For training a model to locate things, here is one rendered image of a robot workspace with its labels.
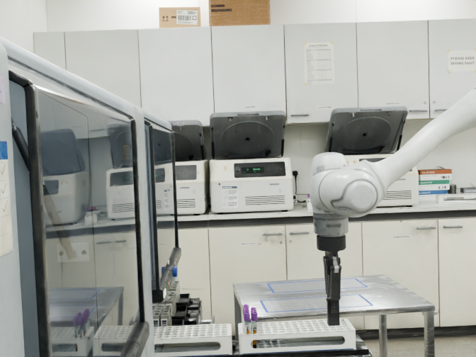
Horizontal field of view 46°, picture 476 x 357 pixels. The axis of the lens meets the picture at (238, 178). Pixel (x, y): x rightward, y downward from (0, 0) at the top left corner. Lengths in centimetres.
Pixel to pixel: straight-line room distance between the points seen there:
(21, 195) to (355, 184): 69
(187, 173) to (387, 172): 256
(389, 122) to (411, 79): 35
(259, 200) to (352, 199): 255
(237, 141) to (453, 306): 187
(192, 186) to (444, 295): 185
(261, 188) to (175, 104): 87
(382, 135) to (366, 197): 304
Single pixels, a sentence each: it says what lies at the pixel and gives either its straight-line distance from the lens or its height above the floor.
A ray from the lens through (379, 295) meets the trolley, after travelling 202.
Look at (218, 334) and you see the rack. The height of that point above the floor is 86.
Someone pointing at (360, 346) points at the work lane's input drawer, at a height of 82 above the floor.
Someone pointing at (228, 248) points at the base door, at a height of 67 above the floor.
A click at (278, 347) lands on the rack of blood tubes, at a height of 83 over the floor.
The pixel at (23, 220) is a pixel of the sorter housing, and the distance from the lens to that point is 121.
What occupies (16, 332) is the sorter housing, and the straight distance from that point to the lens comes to 55.
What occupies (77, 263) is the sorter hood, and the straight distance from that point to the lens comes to 69.
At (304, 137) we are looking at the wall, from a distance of 442.
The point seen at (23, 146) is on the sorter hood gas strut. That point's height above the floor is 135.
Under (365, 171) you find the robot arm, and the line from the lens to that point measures 131.
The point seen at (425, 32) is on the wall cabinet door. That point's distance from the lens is 436.
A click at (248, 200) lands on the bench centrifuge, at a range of 377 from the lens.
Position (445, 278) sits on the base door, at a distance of 412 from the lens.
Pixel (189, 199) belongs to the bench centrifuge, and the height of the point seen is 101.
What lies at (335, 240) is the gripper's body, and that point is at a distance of 147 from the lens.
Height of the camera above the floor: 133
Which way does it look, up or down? 3 degrees down
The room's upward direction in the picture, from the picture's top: 2 degrees counter-clockwise
